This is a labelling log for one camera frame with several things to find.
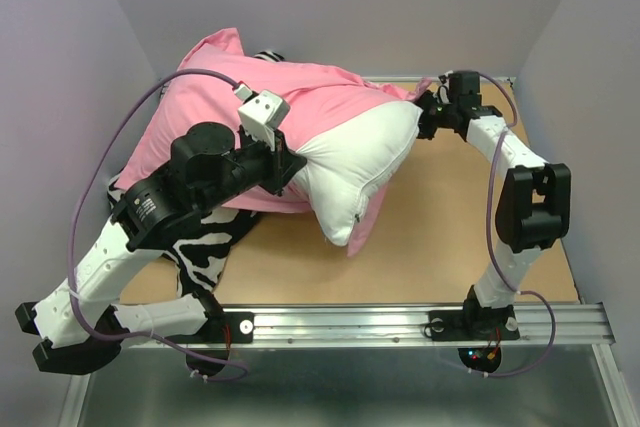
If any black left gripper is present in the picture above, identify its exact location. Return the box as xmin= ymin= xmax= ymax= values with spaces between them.
xmin=195 ymin=125 xmax=307 ymax=215

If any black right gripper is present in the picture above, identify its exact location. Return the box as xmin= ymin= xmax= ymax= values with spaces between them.
xmin=393 ymin=89 xmax=458 ymax=139

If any white pillow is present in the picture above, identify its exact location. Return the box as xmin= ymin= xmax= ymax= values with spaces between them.
xmin=292 ymin=101 xmax=420 ymax=257

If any pink satin pillowcase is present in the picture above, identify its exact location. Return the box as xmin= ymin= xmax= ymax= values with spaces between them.
xmin=115 ymin=28 xmax=421 ymax=256

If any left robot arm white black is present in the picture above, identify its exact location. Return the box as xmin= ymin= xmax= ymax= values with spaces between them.
xmin=15 ymin=122 xmax=307 ymax=377

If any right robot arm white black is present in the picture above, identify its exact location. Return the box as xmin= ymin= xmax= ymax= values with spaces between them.
xmin=415 ymin=71 xmax=571 ymax=342

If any zebra striped pillow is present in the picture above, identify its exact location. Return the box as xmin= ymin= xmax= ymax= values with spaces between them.
xmin=110 ymin=66 xmax=258 ymax=295

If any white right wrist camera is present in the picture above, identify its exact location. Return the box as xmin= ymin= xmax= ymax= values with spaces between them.
xmin=439 ymin=70 xmax=480 ymax=102

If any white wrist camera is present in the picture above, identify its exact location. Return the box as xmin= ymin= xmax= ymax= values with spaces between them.
xmin=238 ymin=90 xmax=290 ymax=150
xmin=439 ymin=70 xmax=480 ymax=102

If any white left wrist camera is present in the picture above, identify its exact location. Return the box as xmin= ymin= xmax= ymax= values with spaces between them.
xmin=238 ymin=90 xmax=290 ymax=150

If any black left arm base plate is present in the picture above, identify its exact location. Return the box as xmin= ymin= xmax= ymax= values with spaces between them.
xmin=195 ymin=311 xmax=255 ymax=344

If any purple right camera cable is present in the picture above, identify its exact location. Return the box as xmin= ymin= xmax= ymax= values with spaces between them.
xmin=467 ymin=71 xmax=557 ymax=381

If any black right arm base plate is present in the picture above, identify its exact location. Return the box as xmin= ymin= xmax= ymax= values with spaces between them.
xmin=428 ymin=309 xmax=520 ymax=342

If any aluminium front mounting rail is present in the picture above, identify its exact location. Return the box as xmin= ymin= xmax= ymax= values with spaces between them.
xmin=82 ymin=302 xmax=615 ymax=349

